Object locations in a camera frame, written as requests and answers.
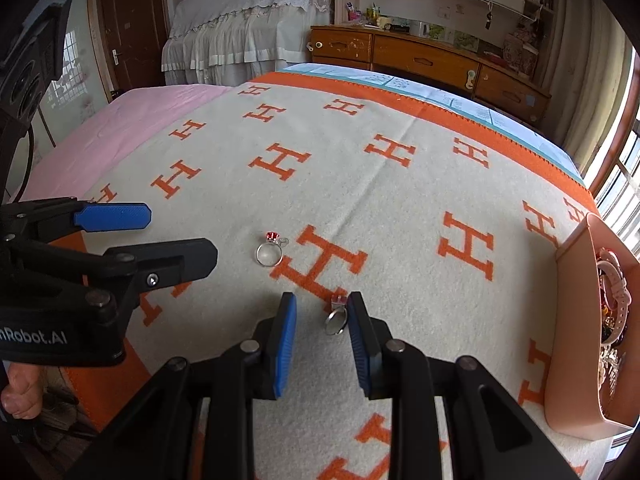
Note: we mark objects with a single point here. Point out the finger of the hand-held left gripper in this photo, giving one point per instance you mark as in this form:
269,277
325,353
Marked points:
115,216
165,260

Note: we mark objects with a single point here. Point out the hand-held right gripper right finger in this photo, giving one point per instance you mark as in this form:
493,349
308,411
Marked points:
359,345

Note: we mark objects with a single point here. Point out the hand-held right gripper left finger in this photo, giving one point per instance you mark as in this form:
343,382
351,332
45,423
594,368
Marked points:
282,345

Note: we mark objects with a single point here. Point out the pink storage box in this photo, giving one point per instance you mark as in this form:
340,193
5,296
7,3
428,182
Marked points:
570,335

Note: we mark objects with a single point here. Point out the white wrist watch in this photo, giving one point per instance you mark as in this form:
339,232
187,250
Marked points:
617,285

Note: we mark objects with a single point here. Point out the person's left hand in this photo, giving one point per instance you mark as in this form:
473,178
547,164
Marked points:
22,390

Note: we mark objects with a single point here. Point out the pink bed sheet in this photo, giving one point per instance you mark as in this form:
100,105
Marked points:
125,125

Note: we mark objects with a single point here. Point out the orange patterned cream blanket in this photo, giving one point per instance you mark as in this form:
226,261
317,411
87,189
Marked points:
380,210

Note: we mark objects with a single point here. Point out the brown wooden door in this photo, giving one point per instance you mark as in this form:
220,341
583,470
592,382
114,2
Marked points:
135,35

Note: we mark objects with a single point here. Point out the white cloth-covered furniture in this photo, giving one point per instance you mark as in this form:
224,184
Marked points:
240,25

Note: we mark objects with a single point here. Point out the blue tree print sheet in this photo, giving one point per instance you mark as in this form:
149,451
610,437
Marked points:
425,91

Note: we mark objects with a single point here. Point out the white drawer lock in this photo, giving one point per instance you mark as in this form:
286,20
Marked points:
470,79

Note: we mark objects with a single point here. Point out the wooden desk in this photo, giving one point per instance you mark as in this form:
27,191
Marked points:
425,57

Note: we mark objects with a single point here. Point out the pink pen holder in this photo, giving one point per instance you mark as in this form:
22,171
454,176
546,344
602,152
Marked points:
355,16

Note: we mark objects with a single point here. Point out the window with metal grille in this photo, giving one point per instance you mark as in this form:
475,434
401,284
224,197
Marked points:
617,160

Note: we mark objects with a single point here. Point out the white mug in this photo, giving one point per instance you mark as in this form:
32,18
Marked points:
416,28

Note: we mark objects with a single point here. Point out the yellow toy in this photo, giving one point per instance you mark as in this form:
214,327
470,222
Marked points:
384,22

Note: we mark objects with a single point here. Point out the beige curtain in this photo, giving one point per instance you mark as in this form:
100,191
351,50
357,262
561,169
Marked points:
580,60

